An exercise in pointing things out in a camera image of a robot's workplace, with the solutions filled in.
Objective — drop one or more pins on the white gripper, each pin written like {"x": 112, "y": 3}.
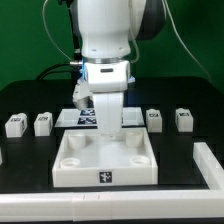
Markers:
{"x": 107, "y": 83}

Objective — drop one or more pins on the white square tabletop part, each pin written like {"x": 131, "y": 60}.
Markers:
{"x": 88, "y": 159}

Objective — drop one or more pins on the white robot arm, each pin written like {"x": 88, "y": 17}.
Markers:
{"x": 108, "y": 28}

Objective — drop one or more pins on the white sheet with tags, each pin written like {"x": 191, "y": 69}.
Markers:
{"x": 132, "y": 116}

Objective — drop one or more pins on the white L-shaped fence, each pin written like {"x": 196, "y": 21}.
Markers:
{"x": 118, "y": 205}

